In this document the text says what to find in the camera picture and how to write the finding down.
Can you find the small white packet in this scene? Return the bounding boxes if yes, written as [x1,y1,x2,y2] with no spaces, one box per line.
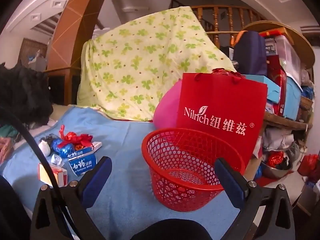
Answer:
[51,153,63,166]

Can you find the metal bowl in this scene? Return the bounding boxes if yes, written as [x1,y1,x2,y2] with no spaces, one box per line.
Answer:
[261,160,294,179]

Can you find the wooden stair railing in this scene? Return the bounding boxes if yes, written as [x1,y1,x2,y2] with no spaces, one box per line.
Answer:
[191,5,269,48]

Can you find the blue white toothpaste box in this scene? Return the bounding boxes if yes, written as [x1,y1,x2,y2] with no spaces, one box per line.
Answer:
[68,141,103,177]

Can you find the grey appliance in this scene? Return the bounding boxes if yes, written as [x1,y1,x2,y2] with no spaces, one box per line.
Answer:
[27,55,48,72]

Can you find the wooden lattice door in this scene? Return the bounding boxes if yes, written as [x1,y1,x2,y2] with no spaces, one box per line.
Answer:
[19,38,48,68]

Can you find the light blue cloth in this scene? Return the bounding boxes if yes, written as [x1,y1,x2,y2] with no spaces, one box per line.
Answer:
[0,105,250,240]

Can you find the clear plastic storage box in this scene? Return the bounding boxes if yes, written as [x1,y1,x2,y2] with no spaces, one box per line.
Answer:
[265,35,302,85]

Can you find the teal cardboard box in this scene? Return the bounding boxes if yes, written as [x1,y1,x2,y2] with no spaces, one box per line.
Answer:
[245,74,282,104]

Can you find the orange white small box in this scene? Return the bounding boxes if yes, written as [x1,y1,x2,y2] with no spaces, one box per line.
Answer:
[38,163,68,187]

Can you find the black cable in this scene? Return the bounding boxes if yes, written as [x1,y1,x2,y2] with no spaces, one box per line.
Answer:
[0,106,75,240]

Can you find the pink patterned cloth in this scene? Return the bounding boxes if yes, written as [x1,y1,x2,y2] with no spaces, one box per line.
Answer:
[0,137,13,164]

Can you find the blue plastic bag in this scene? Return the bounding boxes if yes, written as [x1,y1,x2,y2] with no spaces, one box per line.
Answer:
[51,138,75,158]

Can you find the red paper gift bag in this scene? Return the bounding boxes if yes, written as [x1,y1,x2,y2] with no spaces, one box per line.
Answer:
[176,72,268,175]

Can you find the dark wooden cabinet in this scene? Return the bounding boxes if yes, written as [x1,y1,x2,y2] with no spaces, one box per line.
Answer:
[45,67,82,105]

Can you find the red gift box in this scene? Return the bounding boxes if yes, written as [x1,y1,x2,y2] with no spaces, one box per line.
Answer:
[266,55,288,117]

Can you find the red bag on floor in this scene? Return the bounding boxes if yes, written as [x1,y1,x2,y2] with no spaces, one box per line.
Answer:
[297,154,319,177]

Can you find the blue bag on shelf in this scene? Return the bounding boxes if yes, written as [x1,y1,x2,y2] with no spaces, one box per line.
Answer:
[301,85,314,100]

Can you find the red plastic bag with knot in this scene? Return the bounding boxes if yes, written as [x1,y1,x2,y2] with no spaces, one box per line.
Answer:
[211,67,244,78]

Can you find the red bag in bowl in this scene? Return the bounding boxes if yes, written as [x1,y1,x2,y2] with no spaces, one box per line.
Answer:
[267,151,285,167]

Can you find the brown wooden arch panel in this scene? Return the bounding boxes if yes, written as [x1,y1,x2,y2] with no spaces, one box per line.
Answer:
[46,0,113,105]

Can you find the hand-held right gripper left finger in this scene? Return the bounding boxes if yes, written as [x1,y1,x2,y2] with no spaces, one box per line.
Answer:
[29,156,112,240]

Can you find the red plastic mesh basket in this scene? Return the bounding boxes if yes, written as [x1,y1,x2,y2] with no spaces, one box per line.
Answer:
[141,128,247,212]

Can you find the wicker basket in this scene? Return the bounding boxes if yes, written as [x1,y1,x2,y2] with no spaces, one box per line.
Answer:
[300,96,314,123]

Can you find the black ruffled cloth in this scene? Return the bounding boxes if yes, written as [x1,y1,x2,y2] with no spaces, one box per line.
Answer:
[0,62,54,130]

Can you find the green clover print quilt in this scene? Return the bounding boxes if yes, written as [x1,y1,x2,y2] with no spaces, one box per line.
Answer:
[76,6,242,122]

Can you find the wooden shelf board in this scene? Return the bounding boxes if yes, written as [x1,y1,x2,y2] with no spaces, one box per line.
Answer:
[264,111,313,130]

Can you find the light blue storage bin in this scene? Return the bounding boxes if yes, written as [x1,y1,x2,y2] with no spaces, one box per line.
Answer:
[285,76,303,119]

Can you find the white plastic bag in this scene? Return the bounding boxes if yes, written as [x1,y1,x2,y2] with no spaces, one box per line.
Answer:
[38,136,52,157]

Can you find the grey white bundled bags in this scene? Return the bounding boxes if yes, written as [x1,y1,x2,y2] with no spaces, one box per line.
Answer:
[262,127,295,150]

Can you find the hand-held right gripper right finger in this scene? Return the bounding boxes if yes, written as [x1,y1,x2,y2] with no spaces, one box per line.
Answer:
[214,158,297,240]

